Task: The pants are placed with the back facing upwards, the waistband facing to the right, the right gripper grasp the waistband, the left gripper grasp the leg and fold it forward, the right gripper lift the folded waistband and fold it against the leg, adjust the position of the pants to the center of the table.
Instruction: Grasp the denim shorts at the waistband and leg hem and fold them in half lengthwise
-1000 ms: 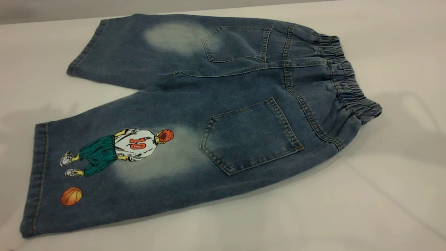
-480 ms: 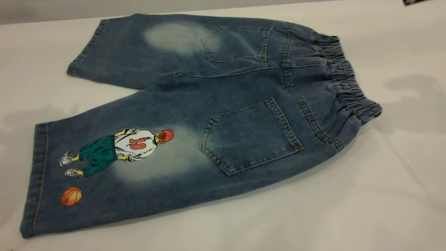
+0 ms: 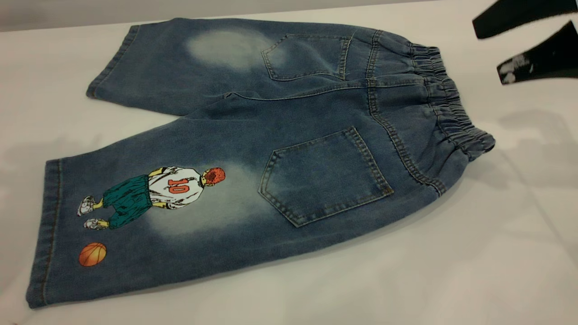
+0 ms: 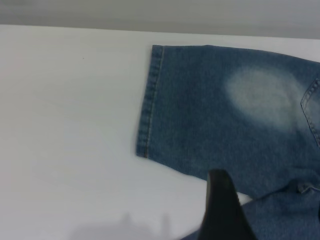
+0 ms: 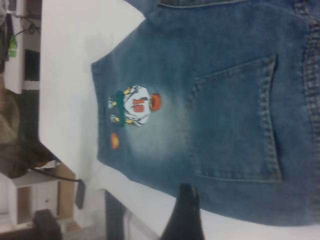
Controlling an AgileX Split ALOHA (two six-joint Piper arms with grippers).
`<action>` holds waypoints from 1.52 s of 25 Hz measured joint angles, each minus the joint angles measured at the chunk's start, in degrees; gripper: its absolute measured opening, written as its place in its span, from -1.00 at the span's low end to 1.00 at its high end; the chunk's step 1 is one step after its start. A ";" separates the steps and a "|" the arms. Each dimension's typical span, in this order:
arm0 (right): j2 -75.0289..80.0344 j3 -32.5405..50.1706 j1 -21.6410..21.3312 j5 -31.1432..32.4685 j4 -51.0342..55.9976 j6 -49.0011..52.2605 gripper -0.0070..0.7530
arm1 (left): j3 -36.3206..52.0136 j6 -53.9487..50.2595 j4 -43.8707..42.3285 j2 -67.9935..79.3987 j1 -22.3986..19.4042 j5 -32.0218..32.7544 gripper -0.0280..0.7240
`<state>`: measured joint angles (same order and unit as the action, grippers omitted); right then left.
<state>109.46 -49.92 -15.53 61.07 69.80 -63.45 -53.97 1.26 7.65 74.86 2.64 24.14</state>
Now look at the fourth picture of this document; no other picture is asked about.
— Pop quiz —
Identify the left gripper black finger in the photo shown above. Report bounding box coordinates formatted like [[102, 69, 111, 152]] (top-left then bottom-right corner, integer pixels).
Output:
[[197, 169, 258, 240]]

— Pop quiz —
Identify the blue denim shorts basketball print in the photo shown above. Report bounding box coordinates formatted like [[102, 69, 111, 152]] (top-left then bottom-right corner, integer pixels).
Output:
[[135, 44, 320, 240]]

